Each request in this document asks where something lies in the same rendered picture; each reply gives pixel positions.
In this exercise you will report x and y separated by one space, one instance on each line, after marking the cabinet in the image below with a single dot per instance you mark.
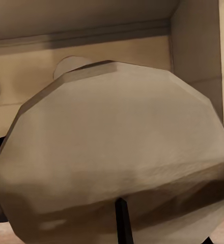
185 37

